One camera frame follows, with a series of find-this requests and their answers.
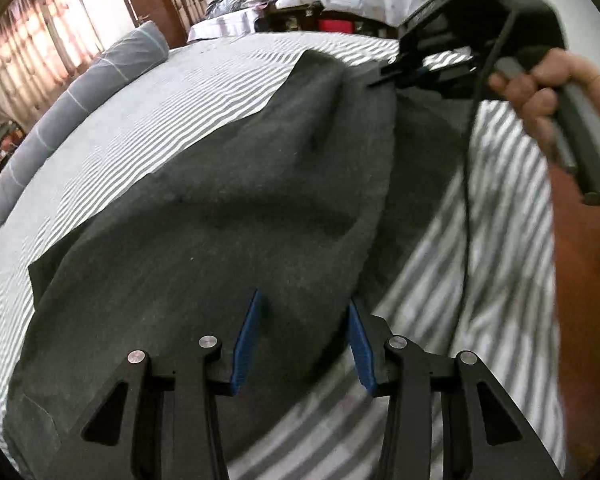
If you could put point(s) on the pink floral curtain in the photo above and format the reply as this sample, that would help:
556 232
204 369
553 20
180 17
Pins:
30 45

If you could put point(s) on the dark wooden furniture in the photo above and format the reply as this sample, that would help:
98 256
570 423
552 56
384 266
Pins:
295 22

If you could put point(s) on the lilac striped cloth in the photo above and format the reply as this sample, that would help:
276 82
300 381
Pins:
230 25

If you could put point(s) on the grey rolled duvet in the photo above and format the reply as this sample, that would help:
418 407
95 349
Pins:
80 95

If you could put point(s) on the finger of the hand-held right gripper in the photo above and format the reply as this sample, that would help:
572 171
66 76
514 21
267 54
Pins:
394 61
387 78

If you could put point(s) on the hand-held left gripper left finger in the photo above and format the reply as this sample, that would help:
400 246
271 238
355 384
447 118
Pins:
247 342

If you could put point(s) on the dark grey pants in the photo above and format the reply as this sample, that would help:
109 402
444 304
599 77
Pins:
205 210

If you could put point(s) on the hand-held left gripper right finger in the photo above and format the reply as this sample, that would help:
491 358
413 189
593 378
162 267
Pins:
361 352

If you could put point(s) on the person's right hand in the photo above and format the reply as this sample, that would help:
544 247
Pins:
565 67

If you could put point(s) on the grey striped bed sheet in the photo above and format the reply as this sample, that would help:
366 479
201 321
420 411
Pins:
130 135

